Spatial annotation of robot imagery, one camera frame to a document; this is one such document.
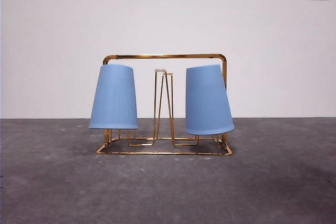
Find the gold wire cup rack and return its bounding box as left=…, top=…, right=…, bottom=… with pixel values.
left=96, top=54, right=234, bottom=156

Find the blue ribbed plastic cup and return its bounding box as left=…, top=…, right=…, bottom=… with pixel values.
left=88, top=64, right=139, bottom=130
left=185, top=63, right=235, bottom=136

